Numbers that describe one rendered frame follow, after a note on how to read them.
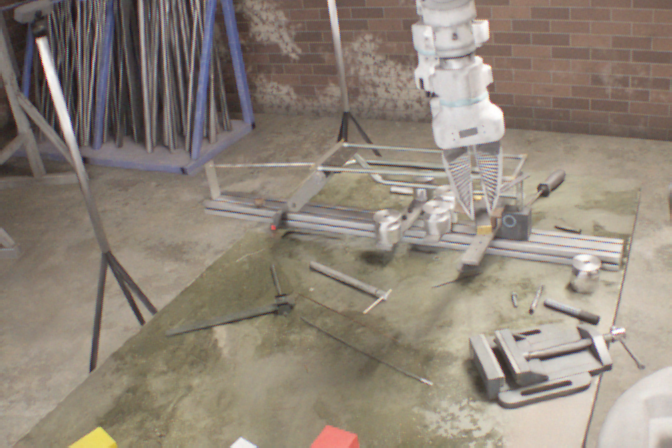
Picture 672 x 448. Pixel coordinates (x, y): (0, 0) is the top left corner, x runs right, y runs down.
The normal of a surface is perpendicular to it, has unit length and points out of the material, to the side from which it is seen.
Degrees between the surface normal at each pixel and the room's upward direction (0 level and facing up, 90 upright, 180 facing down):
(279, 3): 90
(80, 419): 0
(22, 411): 0
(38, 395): 0
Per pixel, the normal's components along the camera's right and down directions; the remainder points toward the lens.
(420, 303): -0.13, -0.88
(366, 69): -0.45, 0.46
